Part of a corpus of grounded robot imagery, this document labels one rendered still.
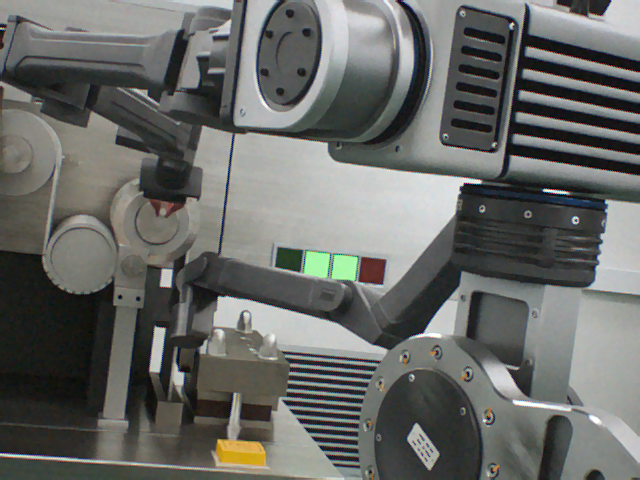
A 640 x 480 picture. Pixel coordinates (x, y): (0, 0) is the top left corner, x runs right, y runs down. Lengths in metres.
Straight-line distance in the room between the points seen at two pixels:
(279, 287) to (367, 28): 0.83
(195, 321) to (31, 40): 0.66
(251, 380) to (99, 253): 0.34
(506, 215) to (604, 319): 4.22
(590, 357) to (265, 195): 3.04
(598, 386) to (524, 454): 4.31
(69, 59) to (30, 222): 1.12
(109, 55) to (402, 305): 0.50
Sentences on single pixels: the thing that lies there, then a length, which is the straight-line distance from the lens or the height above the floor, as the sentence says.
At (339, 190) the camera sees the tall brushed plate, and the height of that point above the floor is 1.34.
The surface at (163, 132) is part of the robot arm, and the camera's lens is 1.69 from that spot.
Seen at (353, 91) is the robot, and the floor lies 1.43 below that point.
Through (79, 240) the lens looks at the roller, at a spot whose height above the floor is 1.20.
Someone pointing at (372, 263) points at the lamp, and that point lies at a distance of 2.45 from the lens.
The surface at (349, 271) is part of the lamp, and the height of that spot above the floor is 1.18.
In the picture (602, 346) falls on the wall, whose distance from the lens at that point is 5.26.
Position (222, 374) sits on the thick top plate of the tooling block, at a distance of 2.06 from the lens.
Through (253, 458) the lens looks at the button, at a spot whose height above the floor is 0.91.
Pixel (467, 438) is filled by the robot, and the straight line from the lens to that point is 1.02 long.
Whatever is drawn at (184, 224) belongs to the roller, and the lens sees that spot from 2.05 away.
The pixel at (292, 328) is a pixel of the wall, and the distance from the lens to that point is 4.83.
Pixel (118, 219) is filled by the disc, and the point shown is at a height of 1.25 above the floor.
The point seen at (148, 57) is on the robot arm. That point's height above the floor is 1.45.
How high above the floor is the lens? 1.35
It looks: 3 degrees down
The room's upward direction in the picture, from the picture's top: 7 degrees clockwise
